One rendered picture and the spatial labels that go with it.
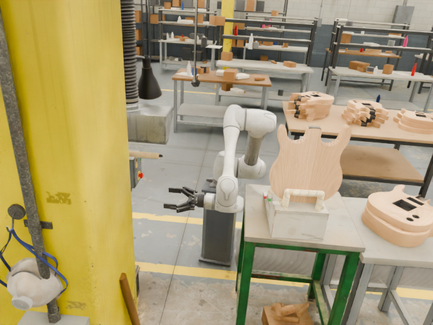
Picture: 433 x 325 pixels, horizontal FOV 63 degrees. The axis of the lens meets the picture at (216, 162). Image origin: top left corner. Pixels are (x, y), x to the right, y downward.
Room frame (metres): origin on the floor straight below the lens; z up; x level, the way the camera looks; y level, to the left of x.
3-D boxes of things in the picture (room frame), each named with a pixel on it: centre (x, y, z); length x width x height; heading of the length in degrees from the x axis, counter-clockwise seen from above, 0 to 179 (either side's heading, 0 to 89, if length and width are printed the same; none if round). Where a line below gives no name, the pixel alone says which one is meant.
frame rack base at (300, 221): (1.55, -0.44, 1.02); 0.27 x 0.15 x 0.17; 91
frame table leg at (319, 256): (1.98, -0.78, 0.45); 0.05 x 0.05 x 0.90; 87
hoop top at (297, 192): (1.50, -0.44, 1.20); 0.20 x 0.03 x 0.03; 90
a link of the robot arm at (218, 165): (2.44, -0.07, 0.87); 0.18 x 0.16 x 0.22; 88
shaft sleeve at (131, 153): (1.71, 0.40, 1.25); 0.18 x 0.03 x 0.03; 87
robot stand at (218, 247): (2.44, -0.06, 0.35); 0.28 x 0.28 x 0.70; 79
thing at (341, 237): (1.75, -0.49, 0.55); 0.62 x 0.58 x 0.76; 87
